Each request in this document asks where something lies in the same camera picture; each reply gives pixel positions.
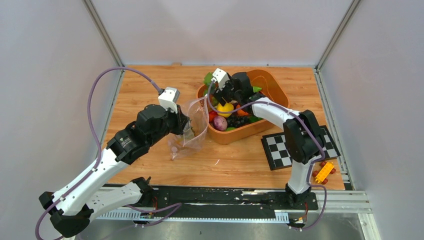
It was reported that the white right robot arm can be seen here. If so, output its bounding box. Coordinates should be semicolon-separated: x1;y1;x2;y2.
207;68;325;209

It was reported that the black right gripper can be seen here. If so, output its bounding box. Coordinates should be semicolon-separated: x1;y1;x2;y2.
212;76;242;106

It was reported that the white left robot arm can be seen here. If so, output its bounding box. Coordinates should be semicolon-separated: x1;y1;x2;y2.
39;104;190;238

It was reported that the clear zip top bag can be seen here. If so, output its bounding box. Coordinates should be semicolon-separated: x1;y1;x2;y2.
166;96;210;161

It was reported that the black toy grape bunch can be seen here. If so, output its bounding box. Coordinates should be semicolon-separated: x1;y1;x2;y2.
226;114;250;128

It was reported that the yellow toy lemon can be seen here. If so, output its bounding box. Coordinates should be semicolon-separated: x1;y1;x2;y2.
215;103;234;118

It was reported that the toy orange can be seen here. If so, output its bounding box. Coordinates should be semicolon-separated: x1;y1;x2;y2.
236;104;250;117

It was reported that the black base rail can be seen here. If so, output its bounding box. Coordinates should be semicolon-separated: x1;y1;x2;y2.
133;185;319;220

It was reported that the green toy leaf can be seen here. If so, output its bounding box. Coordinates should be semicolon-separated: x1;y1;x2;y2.
202;72;216;96

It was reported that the green toy cucumber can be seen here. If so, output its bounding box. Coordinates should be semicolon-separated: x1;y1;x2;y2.
252;86;262;93

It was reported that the toy pineapple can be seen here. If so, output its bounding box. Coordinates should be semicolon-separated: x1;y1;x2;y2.
176;122;199;149

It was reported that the orange plastic basin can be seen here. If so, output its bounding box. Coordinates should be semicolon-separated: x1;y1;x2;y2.
207;69;290;145

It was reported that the black white checkerboard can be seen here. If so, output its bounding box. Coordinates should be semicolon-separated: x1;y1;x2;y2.
261;125;341;171

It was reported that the pink toy onion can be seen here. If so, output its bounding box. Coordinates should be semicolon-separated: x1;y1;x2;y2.
212;115;228;132

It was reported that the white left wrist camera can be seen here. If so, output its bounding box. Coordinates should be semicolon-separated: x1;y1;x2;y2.
158;87;180;113

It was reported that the yellow toy brick car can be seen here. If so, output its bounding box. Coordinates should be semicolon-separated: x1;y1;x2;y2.
312;161;336;185

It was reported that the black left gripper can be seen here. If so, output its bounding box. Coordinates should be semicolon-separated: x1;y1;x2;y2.
148;103;191;147

